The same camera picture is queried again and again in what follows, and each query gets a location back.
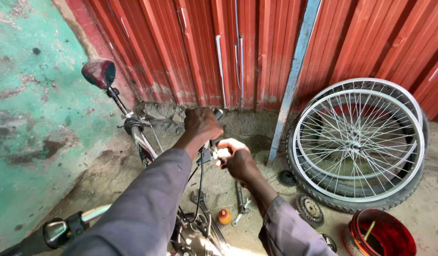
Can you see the person's left hand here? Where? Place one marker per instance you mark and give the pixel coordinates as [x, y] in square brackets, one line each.
[201, 124]

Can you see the person's right hand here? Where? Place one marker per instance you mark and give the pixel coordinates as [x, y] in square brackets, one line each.
[240, 161]

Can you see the person's left fingers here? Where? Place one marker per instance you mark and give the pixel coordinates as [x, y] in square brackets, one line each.
[215, 128]

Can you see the person's right fingers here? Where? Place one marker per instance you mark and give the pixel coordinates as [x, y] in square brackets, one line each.
[224, 153]

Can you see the bicycle with silver frame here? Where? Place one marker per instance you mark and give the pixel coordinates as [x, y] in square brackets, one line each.
[145, 148]

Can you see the dark steel wrench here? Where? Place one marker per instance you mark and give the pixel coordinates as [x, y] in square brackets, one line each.
[239, 193]

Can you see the orange oil bottle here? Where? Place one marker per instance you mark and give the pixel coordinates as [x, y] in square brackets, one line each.
[224, 216]

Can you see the silver open-end wrench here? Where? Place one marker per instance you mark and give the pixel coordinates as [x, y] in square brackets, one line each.
[241, 214]

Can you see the small black sprocket cluster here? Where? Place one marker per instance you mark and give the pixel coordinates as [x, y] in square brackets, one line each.
[286, 177]

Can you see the pale blue metal bar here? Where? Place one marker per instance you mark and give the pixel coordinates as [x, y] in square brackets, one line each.
[293, 81]

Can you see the large grey sprocket cassette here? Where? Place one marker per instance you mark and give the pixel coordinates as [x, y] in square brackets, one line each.
[310, 210]

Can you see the worn dark red bicycle saddle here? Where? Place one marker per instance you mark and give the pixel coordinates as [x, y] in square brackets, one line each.
[98, 73]

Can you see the black knobby bicycle tire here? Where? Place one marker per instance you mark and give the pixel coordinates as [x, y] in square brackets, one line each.
[347, 204]

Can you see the dark sprocket with pale centre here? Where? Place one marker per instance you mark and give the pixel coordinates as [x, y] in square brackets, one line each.
[329, 242]

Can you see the yellow stick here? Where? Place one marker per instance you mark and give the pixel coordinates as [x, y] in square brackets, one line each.
[369, 230]

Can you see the silver spoked wheel rim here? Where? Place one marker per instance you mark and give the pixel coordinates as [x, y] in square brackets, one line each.
[382, 81]
[420, 149]

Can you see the red plastic bucket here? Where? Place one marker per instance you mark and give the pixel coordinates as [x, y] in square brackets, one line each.
[389, 236]

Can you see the white wall strip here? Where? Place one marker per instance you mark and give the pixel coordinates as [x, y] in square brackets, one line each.
[220, 67]

